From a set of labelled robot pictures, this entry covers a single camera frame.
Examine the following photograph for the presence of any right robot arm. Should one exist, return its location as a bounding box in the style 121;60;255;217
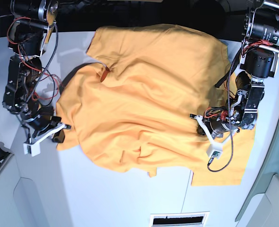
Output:
2;0;60;143

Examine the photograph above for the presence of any yellow t-shirt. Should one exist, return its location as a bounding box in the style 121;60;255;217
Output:
56;24;255;186

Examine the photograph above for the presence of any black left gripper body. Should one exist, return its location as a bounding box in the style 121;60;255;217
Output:
205;107;240;139

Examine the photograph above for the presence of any white vent grille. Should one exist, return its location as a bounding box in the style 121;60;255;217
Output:
149;211;210;227

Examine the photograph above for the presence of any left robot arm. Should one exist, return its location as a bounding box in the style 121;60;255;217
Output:
197;0;279;138

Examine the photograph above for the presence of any braided cable right arm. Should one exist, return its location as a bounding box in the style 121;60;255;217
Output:
23;23;59;105

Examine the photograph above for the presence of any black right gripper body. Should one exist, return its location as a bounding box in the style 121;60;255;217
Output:
23;107;61;137

